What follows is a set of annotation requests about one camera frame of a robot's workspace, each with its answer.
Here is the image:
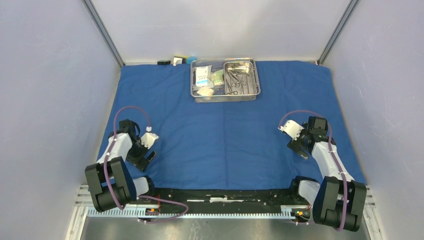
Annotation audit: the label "green sterile packet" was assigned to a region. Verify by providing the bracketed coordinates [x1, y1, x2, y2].
[211, 69, 224, 87]

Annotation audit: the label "small black block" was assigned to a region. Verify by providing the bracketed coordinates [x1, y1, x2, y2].
[157, 60, 171, 66]

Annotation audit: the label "white and yellow block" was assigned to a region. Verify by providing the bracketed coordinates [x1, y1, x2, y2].
[172, 55, 189, 66]

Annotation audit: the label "slotted cable duct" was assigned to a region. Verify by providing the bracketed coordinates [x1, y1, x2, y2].
[86, 204, 310, 220]

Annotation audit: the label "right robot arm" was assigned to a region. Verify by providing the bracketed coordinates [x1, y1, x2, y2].
[279, 116, 367, 232]

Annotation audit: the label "metal mesh tray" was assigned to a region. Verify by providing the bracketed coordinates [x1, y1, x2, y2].
[190, 57, 258, 103]

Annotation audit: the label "steel surgical instruments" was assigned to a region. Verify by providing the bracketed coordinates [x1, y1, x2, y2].
[226, 67, 250, 95]

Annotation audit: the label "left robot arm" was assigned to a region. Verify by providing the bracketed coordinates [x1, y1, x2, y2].
[84, 119, 159, 213]

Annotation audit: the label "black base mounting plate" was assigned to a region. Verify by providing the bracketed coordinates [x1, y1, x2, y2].
[150, 188, 309, 214]

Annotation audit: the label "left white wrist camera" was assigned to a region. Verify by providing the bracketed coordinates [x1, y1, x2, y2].
[140, 132, 160, 150]

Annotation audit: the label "cyan blue block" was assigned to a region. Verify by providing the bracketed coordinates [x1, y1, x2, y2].
[186, 56, 197, 65]

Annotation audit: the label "beige gauze packet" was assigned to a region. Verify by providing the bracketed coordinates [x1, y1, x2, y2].
[195, 88, 215, 97]

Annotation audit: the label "blue surgical wrap cloth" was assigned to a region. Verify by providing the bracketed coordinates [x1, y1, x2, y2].
[98, 61, 366, 190]

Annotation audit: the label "white sterile packet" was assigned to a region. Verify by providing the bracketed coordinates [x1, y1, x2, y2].
[194, 65, 213, 87]

